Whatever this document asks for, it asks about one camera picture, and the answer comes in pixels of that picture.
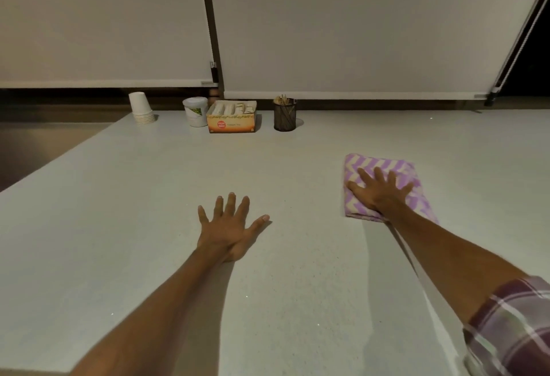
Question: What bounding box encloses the orange cardboard tea box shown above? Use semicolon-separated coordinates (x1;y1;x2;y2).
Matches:
206;99;258;134

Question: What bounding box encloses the stack of white paper cups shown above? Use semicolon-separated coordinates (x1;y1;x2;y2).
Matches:
128;91;156;125

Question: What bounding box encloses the white bead chain cord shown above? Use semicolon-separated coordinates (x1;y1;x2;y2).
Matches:
489;0;550;93

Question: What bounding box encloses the person's right hand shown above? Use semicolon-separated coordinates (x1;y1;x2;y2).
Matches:
346;166;415;217

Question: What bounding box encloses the person's left forearm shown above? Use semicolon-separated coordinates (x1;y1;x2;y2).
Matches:
70;247;235;376

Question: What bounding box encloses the wide grey roller blind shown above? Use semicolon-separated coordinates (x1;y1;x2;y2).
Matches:
206;0;550;101

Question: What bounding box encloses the dark window pane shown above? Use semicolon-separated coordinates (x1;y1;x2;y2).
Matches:
505;15;550;97

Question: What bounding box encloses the person's right forearm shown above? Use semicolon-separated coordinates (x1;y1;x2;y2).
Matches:
384;208;529;325

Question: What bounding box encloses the row of white tea sachets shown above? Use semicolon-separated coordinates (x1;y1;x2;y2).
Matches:
209;101;257;116

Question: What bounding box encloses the white plastic jar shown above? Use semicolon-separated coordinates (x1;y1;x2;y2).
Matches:
182;96;210;128

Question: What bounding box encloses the dark window sill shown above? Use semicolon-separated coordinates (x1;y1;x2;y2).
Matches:
0;87;550;123

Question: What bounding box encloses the black mesh holder cup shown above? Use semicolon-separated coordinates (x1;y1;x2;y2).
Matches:
273;98;298;133

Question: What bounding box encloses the narrow grey roller blind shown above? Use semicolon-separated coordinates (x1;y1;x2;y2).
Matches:
0;0;219;88

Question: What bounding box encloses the person's left hand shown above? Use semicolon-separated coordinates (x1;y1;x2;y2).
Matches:
197;192;270;264

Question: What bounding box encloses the purple white chevron cloth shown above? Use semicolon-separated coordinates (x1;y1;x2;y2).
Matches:
343;153;439;224

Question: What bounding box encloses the plaid right shirt sleeve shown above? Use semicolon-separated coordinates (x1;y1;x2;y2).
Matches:
463;276;550;376

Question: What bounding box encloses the dark window frame post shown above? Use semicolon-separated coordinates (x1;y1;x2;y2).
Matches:
197;0;225;97

